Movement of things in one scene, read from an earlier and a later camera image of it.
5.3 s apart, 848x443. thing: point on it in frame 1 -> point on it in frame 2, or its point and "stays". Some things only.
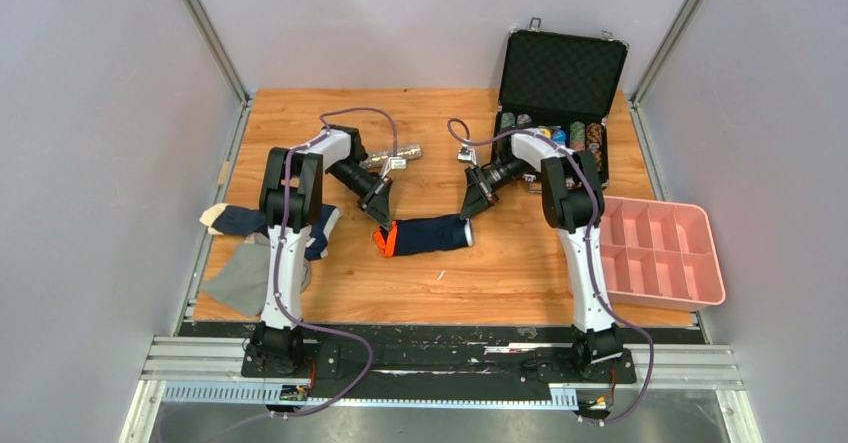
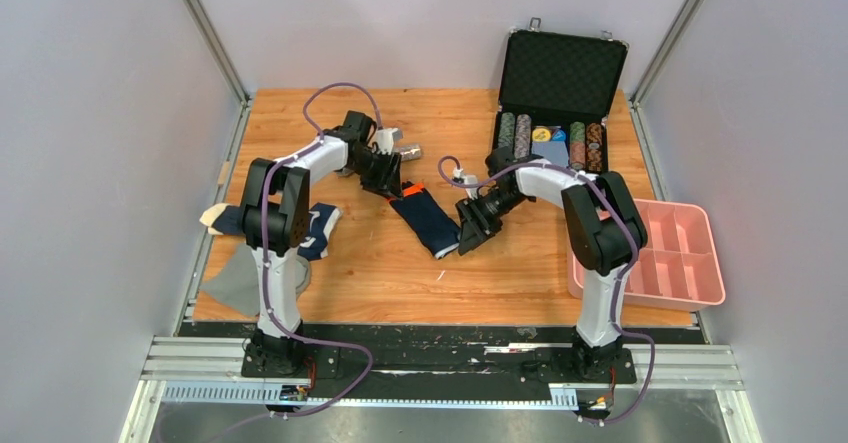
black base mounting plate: x=444 y=361 stays
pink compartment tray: x=659 y=256 stays
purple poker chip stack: x=507 y=120 stays
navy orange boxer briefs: x=426 y=234 -> x=436 y=228
